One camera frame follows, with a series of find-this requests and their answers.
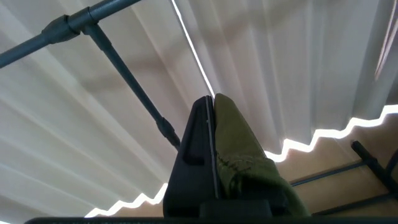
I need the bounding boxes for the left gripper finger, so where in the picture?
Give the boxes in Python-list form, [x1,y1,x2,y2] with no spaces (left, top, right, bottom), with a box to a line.
[162,95,223,218]

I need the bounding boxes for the black clothes rack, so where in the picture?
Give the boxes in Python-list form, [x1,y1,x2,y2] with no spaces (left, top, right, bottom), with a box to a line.
[0,0,398,217]

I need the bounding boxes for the green long-sleeved shirt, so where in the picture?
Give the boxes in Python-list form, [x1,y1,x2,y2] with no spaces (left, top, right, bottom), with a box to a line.
[213,93,312,217]

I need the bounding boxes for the beige curtain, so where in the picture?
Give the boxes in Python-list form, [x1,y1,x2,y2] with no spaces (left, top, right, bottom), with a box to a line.
[0,0,398,224]

